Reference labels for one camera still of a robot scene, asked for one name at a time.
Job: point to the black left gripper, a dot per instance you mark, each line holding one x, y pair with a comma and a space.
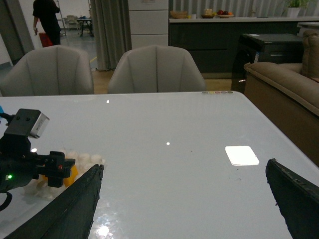
18, 165

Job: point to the red box on floor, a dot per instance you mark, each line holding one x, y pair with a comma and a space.
45, 41

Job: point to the potted green plant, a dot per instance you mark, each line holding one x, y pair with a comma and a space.
293, 7

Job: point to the person in black clothes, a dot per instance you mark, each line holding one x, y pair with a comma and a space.
45, 11

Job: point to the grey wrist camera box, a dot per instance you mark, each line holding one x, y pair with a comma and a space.
28, 123

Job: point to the brown sofa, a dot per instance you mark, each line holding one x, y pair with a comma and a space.
288, 95

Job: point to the fruit bowl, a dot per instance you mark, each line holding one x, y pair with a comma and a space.
224, 14

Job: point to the dark kitchen counter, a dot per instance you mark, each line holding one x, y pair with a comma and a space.
213, 42

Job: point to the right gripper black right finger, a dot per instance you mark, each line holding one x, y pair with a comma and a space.
297, 199

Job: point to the wicker basket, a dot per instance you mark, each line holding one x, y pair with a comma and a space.
178, 14

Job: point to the black appliance box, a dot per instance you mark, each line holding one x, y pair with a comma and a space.
253, 48

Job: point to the left beige armchair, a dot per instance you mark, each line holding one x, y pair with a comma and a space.
50, 71

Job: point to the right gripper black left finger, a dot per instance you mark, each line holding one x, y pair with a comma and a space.
68, 216

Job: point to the background work table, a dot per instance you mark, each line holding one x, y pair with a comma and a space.
81, 24

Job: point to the white drawer cabinet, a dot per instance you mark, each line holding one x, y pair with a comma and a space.
148, 22

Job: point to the right beige armchair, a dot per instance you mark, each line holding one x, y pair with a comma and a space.
156, 69

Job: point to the yellow two-stud toy block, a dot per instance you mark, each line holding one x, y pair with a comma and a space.
63, 176

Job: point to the coloured sticker strip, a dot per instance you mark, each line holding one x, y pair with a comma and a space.
217, 92

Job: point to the beige curtain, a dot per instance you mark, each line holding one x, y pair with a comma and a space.
111, 26

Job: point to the beige armchair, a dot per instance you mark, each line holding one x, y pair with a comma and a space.
50, 71
156, 69

